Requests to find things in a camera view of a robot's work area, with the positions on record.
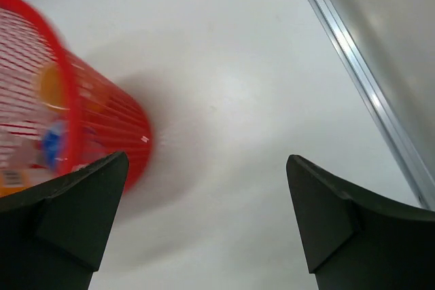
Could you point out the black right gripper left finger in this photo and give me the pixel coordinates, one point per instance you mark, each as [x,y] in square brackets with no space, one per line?
[54,235]

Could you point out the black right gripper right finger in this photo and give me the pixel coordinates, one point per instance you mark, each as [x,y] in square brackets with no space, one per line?
[354,238]

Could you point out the orange juice bottle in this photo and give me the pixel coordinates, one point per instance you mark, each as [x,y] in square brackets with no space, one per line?
[16,180]
[50,88]

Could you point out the clear blue cap bottle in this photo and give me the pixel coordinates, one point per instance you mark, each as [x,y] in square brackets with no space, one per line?
[47,152]

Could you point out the red mesh plastic bin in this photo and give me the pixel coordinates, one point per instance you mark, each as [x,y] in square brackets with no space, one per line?
[101,119]

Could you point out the aluminium table edge rail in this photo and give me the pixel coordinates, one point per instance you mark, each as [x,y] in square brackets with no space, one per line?
[387,47]

